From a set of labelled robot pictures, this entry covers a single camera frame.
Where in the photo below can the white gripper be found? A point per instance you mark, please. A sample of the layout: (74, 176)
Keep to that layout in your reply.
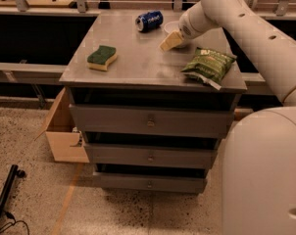
(189, 27)

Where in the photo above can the white ceramic bowl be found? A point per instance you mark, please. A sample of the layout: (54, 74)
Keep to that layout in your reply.
(173, 26)

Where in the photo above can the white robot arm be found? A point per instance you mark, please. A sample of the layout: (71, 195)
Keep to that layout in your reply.
(259, 160)

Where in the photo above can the green yellow sponge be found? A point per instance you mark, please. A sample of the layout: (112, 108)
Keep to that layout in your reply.
(102, 58)

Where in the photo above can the blue soda can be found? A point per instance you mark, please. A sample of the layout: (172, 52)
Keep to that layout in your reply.
(148, 21)

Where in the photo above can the green chip bag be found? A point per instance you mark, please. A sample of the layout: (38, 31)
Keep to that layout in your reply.
(209, 66)

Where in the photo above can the grey drawer cabinet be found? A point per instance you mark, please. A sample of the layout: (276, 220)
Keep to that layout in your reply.
(142, 76)

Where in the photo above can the top grey drawer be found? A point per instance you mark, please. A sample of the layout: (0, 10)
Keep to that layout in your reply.
(151, 121)

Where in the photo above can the grey drawer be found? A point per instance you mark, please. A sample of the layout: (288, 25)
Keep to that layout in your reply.
(150, 156)
(151, 121)
(149, 182)

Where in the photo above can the middle grey drawer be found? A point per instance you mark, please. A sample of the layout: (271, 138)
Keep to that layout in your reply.
(150, 156)

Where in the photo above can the bottom grey drawer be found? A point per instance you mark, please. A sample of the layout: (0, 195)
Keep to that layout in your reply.
(149, 182)

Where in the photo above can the cardboard box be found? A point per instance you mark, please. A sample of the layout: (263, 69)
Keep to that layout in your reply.
(64, 139)

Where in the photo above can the black stand with cable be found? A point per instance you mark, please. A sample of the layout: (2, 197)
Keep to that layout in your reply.
(13, 173)

